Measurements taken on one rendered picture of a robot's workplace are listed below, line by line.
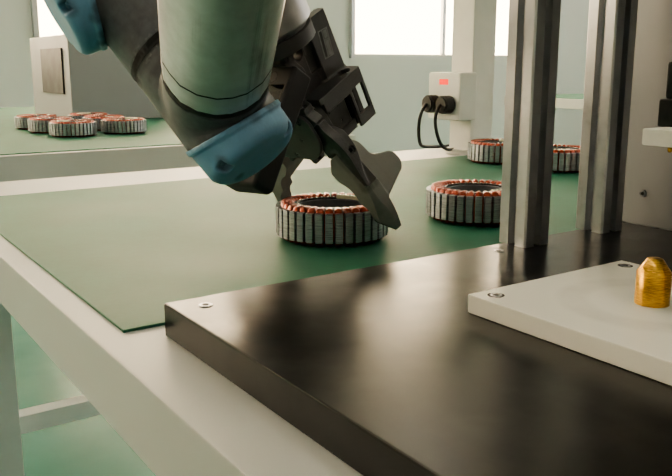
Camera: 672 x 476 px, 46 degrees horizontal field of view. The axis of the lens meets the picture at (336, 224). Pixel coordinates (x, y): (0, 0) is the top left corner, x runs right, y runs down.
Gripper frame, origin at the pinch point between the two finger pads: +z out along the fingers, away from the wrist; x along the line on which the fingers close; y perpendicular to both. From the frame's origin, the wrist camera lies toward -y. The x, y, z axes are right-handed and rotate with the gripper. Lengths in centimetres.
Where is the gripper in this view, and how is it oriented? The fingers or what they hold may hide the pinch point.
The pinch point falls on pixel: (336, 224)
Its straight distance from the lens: 78.5
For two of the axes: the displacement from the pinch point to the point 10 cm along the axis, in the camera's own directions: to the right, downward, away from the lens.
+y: 5.9, -6.2, 5.2
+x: -7.3, -1.3, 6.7
